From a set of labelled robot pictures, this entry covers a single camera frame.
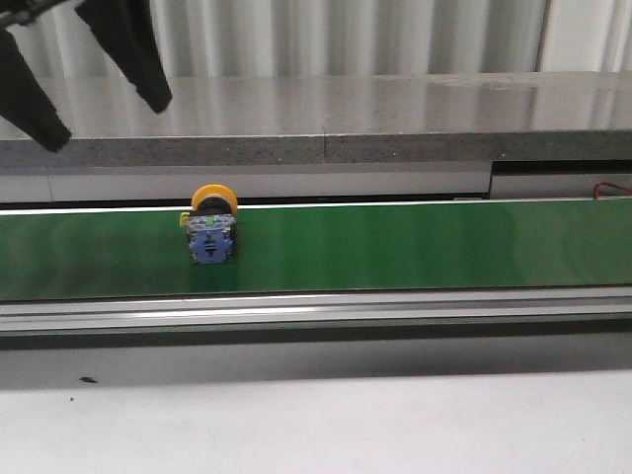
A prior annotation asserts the yellow push button switch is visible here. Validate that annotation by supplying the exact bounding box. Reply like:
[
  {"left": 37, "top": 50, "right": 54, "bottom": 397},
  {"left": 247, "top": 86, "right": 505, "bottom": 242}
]
[{"left": 180, "top": 184, "right": 238, "bottom": 265}]

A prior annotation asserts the white pleated curtain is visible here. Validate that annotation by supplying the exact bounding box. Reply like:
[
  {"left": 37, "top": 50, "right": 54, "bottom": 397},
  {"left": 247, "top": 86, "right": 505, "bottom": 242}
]
[{"left": 0, "top": 0, "right": 632, "bottom": 80}]

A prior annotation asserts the grey speckled stone counter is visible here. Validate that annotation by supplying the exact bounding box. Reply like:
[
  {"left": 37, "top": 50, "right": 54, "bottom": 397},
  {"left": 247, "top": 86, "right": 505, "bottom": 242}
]
[{"left": 1, "top": 72, "right": 631, "bottom": 169}]

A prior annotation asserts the green conveyor belt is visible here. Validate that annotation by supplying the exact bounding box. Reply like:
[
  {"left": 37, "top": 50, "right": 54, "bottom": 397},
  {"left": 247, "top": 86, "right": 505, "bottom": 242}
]
[{"left": 1, "top": 199, "right": 631, "bottom": 302}]

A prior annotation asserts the red orange wire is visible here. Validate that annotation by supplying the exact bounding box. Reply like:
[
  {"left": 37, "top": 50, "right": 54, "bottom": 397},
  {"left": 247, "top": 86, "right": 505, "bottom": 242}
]
[{"left": 592, "top": 181, "right": 632, "bottom": 200}]

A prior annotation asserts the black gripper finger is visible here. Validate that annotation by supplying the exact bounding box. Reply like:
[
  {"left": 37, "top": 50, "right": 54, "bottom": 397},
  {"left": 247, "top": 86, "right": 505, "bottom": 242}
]
[
  {"left": 75, "top": 0, "right": 172, "bottom": 114},
  {"left": 1, "top": 29, "right": 71, "bottom": 152}
]

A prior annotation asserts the aluminium conveyor frame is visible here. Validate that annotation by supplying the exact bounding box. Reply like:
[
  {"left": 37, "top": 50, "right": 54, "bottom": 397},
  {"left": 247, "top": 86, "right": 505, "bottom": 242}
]
[{"left": 1, "top": 207, "right": 631, "bottom": 349}]

